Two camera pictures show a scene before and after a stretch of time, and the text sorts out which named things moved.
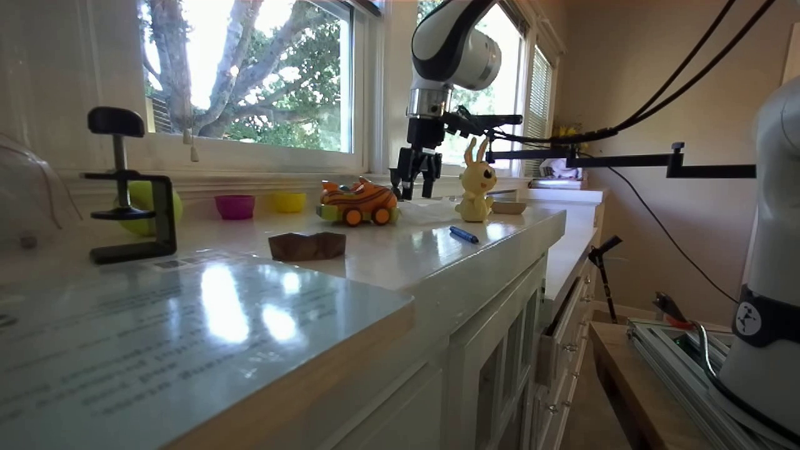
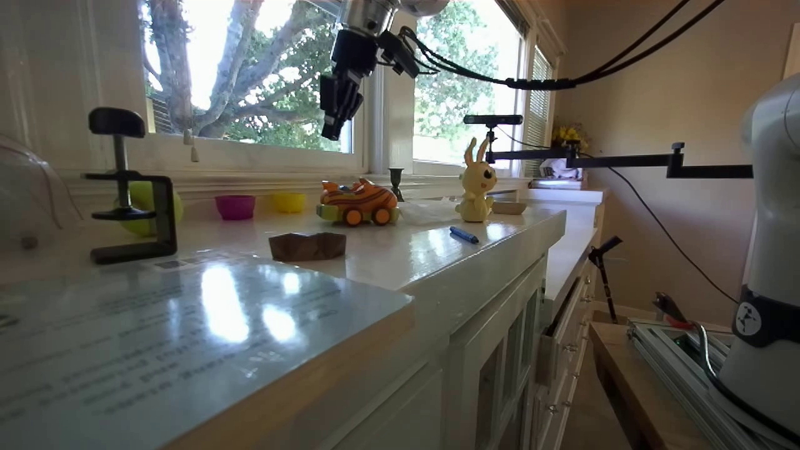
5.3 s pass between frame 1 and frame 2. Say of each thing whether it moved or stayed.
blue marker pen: stayed
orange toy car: stayed
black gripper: moved
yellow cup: stayed
